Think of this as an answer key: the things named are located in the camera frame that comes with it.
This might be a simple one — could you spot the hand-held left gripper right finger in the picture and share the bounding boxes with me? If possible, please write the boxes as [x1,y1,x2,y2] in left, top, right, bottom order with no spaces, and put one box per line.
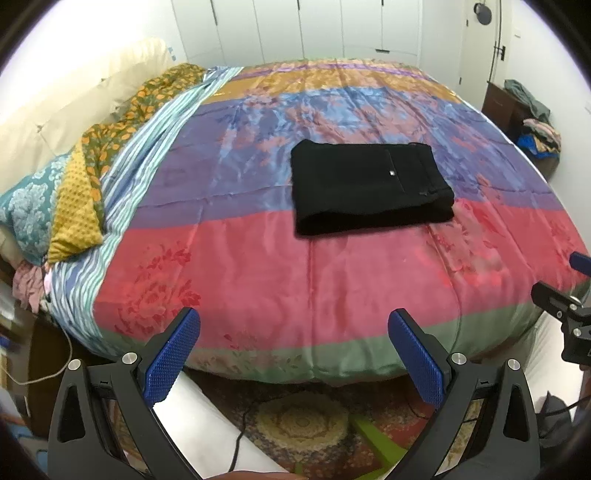
[388,308,541,480]

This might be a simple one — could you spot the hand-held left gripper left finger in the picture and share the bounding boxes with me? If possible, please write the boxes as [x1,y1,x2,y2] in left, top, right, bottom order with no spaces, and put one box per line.
[48,307,201,480]

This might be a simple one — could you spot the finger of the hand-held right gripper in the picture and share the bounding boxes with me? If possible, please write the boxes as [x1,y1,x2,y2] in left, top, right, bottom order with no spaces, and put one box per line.
[569,251,591,278]
[531,282,591,324]

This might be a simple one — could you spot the black pants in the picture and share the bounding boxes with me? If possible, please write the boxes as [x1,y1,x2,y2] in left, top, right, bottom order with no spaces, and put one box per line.
[290,138,455,238]

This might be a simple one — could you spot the white mattress sheet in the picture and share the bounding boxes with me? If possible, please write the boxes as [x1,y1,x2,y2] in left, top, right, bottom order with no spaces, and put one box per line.
[480,318,573,416]

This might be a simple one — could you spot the white panel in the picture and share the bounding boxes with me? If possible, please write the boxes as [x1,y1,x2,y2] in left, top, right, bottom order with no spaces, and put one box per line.
[152,369,296,480]

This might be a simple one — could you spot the dark cloth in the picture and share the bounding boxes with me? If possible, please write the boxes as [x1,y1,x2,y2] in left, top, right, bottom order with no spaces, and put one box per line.
[538,392,573,450]

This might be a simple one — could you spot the green plastic object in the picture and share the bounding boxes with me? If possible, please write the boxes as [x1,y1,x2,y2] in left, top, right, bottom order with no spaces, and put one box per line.
[351,415,402,467]

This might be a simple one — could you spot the brown wooden nightstand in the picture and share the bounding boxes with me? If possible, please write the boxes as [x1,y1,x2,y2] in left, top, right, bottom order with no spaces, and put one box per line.
[28,314,88,439]

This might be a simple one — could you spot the patterned rug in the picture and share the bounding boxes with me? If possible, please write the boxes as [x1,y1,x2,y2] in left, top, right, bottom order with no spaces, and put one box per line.
[115,369,490,480]

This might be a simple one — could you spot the colourful floral satin quilt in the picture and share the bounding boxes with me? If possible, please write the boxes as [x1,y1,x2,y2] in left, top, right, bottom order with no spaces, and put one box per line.
[92,58,589,386]

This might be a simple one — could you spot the pile of mixed clothes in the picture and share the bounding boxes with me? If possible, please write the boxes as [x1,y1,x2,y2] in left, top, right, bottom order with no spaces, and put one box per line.
[522,119,561,148]

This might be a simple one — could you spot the pink cloth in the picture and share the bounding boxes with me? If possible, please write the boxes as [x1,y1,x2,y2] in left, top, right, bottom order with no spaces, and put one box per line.
[13,263,54,312]

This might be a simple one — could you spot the grey clothes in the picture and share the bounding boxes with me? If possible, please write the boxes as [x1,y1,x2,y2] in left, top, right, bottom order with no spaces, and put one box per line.
[503,79,551,124]

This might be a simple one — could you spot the dark wooden cabinet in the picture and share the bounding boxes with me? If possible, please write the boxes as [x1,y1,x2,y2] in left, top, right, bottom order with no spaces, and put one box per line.
[481,82,532,134]

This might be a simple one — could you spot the mustard waffle blanket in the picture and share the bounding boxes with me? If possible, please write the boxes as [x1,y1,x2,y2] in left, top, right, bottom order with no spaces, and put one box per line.
[47,148,105,264]

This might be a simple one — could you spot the yellow floral blanket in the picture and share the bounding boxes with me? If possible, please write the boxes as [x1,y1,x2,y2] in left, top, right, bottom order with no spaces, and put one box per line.
[46,66,244,342]

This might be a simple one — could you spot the teal floral pillow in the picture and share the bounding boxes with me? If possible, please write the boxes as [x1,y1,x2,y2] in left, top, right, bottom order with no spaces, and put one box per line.
[0,154,72,266]

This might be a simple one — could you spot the white door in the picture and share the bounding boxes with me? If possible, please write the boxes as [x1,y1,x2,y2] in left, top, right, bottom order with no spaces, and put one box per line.
[455,0,499,100]

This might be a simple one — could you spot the orange floral green cloth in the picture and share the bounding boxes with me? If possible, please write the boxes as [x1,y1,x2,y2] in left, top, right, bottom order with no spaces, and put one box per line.
[82,64,206,185]

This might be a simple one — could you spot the cream pillows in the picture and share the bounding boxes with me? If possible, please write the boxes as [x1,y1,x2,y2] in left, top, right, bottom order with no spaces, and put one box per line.
[0,38,174,176]

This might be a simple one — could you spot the white wardrobe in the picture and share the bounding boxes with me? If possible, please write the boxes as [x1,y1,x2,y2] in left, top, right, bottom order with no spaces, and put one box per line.
[171,0,423,70]

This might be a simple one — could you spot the black cable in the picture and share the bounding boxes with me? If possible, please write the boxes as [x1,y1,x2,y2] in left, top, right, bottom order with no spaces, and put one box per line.
[228,390,319,469]

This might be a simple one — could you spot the white cable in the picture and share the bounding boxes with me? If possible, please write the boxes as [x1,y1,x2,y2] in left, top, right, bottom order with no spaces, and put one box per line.
[0,318,75,386]

